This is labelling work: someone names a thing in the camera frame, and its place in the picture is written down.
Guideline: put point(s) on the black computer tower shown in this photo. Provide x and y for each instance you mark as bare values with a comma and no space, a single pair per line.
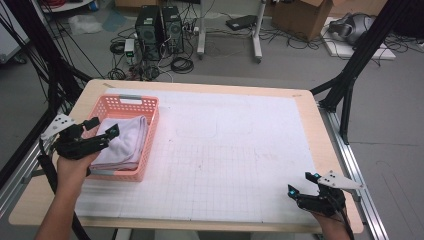
148,33
173,30

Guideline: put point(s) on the black flat box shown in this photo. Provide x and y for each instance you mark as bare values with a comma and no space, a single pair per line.
241,22

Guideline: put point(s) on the white cabinet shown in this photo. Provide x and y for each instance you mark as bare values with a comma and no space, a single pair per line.
10,40

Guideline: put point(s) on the white round table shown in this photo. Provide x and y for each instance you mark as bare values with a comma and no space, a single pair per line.
66,6

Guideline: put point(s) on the clear plastic bag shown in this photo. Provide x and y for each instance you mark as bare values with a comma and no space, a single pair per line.
85,24

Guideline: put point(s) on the aluminium rail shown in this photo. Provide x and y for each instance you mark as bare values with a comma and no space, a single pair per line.
23,170
353,160

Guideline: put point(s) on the blue-green sheet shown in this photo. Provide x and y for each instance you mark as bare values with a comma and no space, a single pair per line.
114,21

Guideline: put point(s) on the grey plastic device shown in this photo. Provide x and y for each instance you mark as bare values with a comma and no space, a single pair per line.
353,28

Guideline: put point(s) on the pink plastic basket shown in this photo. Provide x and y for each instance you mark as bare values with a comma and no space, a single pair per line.
133,106

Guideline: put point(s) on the black metal frame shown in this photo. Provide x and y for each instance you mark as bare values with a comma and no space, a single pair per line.
360,50
43,50

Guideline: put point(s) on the lilac printed towel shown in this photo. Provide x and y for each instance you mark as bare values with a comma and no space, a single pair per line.
126,143

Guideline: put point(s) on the white power adapter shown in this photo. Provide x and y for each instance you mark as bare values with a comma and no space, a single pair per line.
129,50

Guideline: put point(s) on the person's left hand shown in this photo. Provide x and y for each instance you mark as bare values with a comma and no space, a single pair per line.
73,173

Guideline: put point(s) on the white grid mat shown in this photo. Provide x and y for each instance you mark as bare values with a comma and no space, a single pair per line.
233,150

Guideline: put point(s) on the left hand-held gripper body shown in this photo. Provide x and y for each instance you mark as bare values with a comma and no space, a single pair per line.
76,146

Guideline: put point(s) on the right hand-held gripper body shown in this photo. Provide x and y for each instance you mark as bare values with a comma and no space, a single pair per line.
320,201

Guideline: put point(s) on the brown cardboard box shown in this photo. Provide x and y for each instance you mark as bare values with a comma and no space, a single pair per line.
300,18
133,3

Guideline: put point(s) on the white foam board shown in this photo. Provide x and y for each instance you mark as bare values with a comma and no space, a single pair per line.
343,50

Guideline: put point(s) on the person's right hand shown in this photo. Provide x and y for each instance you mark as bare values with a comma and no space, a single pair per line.
330,226

